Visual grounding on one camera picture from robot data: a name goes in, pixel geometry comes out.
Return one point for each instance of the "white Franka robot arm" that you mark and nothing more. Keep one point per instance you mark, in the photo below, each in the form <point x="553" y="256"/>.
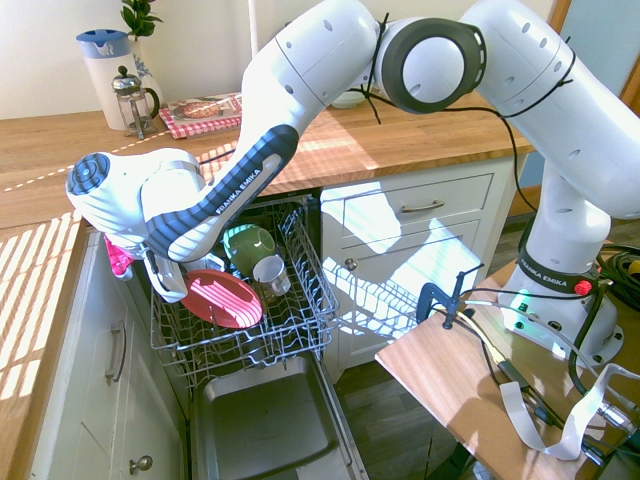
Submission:
<point x="575" y="125"/>

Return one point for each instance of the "green ceramic bowl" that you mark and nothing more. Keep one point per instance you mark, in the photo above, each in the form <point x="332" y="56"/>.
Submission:
<point x="250" y="242"/>

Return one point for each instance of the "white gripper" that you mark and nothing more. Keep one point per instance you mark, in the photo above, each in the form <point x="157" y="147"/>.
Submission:
<point x="167" y="282"/>

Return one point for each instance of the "pale green bowl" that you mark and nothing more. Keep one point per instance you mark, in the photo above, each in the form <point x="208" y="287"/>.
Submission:
<point x="347" y="101"/>

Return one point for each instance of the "pink plastic cup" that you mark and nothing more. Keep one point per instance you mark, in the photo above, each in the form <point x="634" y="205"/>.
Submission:
<point x="119" y="257"/>

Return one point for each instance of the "white blue-flowered vase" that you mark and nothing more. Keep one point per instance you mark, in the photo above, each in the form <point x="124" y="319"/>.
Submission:
<point x="145" y="70"/>

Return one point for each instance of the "grey dishwasher door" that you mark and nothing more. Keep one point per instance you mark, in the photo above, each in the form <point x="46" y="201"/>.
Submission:
<point x="265" y="425"/>

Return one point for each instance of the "green plant sprig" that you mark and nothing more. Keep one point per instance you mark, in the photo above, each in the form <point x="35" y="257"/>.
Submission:
<point x="140" y="17"/>

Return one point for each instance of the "glass French press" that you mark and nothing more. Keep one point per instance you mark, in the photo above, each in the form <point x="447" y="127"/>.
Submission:
<point x="132" y="107"/>

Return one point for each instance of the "coral pink round plate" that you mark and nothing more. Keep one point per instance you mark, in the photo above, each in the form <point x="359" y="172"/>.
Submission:
<point x="225" y="300"/>

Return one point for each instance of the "white pitcher blue lid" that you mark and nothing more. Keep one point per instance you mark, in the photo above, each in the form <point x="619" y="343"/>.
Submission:
<point x="105" y="75"/>

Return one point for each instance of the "red checked cookbook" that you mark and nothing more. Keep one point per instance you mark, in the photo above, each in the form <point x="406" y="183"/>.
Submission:
<point x="200" y="115"/>

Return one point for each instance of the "round metal cabinet knob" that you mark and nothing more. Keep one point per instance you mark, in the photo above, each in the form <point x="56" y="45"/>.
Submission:
<point x="351" y="264"/>
<point x="141" y="465"/>

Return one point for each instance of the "white taper candle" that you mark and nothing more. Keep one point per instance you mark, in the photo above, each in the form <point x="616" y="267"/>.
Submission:
<point x="253" y="27"/>

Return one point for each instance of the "white mug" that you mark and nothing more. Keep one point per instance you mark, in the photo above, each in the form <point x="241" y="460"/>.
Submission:
<point x="272" y="275"/>

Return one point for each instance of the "blue clamp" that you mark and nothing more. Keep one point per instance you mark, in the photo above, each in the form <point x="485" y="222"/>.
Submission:
<point x="440" y="300"/>

